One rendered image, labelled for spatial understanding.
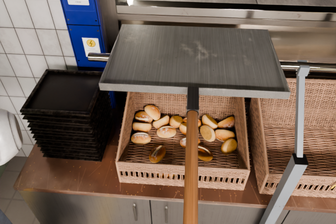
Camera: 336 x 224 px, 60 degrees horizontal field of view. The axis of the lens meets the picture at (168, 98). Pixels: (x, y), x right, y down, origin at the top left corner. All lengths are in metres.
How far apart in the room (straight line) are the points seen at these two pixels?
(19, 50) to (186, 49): 0.93
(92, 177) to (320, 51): 1.18
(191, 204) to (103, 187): 0.78
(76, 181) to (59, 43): 0.65
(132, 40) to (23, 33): 0.66
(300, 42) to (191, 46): 0.60
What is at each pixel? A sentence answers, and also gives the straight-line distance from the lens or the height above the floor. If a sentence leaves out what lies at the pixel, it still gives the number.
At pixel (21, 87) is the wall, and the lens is 1.82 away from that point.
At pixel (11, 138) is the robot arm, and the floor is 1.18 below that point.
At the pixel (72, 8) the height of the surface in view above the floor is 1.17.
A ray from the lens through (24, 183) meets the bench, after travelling 1.49.
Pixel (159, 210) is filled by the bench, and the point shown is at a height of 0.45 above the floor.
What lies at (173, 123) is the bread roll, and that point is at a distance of 1.46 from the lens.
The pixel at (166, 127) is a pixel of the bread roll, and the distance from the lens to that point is 1.45.
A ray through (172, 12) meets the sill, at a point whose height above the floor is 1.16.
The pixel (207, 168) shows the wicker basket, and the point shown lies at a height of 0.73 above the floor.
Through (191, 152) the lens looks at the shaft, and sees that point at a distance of 0.69.
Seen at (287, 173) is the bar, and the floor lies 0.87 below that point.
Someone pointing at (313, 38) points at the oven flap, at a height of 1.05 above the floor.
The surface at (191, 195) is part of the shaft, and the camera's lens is 0.64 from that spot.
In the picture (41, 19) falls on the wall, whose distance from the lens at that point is 1.49.
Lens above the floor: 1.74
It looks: 43 degrees down
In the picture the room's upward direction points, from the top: straight up
